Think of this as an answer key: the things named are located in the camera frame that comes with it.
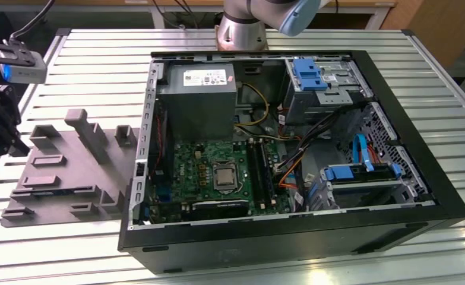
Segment orange data cable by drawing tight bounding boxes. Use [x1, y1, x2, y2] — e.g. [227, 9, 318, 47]
[278, 166, 299, 191]

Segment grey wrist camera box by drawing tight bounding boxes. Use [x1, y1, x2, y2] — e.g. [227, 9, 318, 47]
[0, 40, 49, 85]

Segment black graphics card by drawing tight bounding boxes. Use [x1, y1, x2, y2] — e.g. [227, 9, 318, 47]
[182, 198, 253, 221]

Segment black wire bundle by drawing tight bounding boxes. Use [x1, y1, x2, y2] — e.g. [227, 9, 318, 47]
[274, 100, 373, 173]

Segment black hard disk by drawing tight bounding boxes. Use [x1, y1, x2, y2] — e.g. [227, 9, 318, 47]
[351, 165, 400, 182]

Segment wooden cabinet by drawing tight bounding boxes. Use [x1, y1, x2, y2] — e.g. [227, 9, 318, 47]
[381, 0, 465, 71]

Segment wooden desk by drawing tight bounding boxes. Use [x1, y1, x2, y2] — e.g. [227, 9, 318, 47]
[0, 0, 400, 30]

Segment silver CPU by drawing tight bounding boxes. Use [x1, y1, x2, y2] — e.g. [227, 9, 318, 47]
[215, 169, 237, 185]

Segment blue VGA port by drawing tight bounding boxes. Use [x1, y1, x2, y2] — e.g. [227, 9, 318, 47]
[157, 184, 174, 203]

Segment blue data cable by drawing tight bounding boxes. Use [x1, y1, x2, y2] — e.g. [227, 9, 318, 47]
[353, 133, 377, 173]

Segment metal wire locking lever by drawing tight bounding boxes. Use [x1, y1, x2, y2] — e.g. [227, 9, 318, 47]
[237, 164, 246, 194]

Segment metal CPU socket cover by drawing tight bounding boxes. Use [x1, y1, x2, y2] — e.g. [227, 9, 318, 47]
[211, 165, 241, 191]

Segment grey power supply unit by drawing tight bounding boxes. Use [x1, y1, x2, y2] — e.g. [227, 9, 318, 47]
[157, 61, 241, 142]

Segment yellow black power cable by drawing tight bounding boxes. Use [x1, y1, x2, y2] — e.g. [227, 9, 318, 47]
[234, 83, 283, 140]

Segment black open PC case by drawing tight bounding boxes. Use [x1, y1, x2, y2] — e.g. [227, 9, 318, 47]
[117, 49, 465, 274]

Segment black camera cable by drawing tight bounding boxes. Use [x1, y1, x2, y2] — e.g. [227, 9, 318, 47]
[10, 0, 58, 42]

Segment grey metal drive cage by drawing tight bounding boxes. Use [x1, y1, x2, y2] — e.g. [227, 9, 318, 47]
[286, 58, 375, 125]

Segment black-latch RAM slot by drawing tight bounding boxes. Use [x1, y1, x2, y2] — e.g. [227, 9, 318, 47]
[247, 138, 262, 208]
[258, 138, 273, 207]

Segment grey parts rack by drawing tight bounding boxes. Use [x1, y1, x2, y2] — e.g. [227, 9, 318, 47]
[0, 108, 142, 229]

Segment blue plastic drive rail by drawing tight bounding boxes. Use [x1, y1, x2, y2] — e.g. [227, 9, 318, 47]
[302, 77, 330, 92]
[293, 58, 322, 80]

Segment white-latch RAM slot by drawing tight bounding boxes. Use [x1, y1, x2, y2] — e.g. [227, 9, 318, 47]
[253, 138, 266, 208]

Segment blue disk carrier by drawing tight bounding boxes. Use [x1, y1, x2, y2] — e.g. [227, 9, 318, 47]
[322, 163, 403, 182]

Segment red black twisted wire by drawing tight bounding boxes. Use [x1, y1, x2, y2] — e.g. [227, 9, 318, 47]
[155, 110, 167, 172]

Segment green motherboard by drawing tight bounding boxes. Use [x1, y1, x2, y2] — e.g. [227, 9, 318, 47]
[147, 138, 297, 222]

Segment black case fan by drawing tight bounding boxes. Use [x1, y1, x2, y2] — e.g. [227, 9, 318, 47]
[153, 97, 177, 182]

